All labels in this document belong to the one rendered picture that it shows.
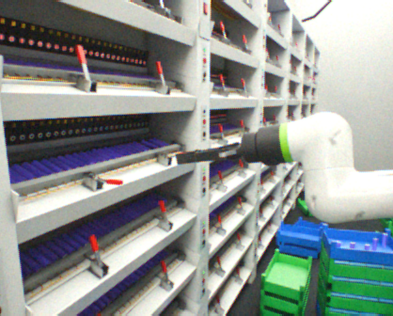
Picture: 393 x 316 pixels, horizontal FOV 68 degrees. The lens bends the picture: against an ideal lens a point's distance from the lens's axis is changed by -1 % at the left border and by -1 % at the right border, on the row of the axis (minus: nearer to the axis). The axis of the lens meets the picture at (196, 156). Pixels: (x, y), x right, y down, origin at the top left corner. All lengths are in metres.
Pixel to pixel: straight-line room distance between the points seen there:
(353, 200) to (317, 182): 0.07
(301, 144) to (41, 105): 0.50
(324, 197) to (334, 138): 0.12
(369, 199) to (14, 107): 0.63
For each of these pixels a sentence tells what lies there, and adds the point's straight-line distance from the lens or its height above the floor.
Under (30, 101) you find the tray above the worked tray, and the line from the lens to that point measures 0.54.
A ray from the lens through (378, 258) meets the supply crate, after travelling 1.52.
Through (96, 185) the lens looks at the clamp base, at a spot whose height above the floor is 0.91.
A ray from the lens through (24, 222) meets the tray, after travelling 0.55.
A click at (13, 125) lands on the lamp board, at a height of 1.03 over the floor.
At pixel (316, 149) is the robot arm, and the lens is 0.64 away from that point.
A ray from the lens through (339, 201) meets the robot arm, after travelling 0.64.
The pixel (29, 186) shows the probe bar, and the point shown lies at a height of 0.93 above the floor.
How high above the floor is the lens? 1.08
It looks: 11 degrees down
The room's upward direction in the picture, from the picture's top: straight up
